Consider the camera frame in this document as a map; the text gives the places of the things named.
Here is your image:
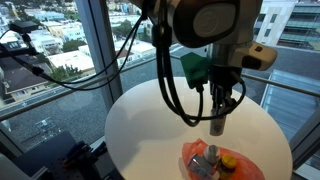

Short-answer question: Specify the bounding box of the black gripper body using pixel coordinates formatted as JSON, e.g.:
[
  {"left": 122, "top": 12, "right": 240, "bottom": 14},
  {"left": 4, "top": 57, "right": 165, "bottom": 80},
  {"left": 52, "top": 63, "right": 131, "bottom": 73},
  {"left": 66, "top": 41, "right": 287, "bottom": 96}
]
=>
[{"left": 209, "top": 64, "right": 243, "bottom": 103}]

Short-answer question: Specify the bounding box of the orange plastic bag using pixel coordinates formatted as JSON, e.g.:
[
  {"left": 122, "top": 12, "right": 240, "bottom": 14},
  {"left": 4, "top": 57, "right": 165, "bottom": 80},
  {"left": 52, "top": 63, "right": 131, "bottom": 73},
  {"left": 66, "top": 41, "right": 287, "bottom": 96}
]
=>
[{"left": 181, "top": 138, "right": 267, "bottom": 180}]

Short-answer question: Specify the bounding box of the white-capped bottle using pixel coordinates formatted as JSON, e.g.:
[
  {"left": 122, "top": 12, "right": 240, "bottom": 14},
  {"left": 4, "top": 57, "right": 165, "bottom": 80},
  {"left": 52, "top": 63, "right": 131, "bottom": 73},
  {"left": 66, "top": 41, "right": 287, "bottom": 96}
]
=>
[{"left": 202, "top": 144, "right": 222, "bottom": 166}]

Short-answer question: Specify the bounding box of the grey metal window handrail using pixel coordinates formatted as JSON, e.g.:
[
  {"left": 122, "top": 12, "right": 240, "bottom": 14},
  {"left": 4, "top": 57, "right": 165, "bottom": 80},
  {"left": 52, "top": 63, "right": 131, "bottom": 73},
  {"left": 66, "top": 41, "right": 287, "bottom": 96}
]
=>
[{"left": 0, "top": 54, "right": 320, "bottom": 123}]

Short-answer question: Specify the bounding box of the black perforated mounting board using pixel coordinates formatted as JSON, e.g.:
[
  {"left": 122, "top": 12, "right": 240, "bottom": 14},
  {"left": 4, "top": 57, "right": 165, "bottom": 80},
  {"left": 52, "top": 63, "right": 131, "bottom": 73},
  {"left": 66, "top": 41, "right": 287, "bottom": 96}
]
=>
[{"left": 11, "top": 130, "right": 101, "bottom": 180}]

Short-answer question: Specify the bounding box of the green plastic mount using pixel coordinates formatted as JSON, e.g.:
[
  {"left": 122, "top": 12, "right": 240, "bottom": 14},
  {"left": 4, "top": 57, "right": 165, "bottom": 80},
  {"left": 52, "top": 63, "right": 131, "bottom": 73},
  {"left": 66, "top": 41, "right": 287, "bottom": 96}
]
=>
[{"left": 180, "top": 51, "right": 211, "bottom": 90}]

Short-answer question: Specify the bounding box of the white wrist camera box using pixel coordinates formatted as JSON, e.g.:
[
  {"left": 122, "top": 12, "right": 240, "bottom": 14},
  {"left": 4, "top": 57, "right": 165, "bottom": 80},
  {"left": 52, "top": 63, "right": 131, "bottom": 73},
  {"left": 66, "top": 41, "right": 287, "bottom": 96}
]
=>
[{"left": 232, "top": 41, "right": 279, "bottom": 72}]

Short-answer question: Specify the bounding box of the thick black cable bundle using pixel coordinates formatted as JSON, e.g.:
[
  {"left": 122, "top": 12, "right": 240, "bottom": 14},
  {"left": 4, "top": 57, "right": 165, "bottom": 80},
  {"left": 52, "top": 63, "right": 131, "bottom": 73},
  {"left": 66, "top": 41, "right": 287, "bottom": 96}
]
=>
[{"left": 151, "top": 0, "right": 248, "bottom": 128}]

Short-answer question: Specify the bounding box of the white window frame post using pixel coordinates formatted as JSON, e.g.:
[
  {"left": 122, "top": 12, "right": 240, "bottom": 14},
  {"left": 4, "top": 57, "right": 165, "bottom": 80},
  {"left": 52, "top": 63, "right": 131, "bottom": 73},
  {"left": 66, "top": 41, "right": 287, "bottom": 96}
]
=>
[{"left": 73, "top": 0, "right": 124, "bottom": 111}]

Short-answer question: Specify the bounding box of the thin black camera cable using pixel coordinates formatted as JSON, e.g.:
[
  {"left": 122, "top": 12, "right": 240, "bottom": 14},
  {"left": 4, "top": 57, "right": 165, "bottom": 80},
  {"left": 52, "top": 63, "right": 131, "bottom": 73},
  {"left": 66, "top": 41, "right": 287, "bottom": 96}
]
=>
[{"left": 0, "top": 13, "right": 149, "bottom": 92}]

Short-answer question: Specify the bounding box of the black camera on stand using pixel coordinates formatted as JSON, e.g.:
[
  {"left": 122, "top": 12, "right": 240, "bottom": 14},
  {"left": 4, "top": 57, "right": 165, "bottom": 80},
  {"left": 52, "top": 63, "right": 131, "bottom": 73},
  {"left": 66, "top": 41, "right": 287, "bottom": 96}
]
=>
[{"left": 0, "top": 20, "right": 46, "bottom": 76}]

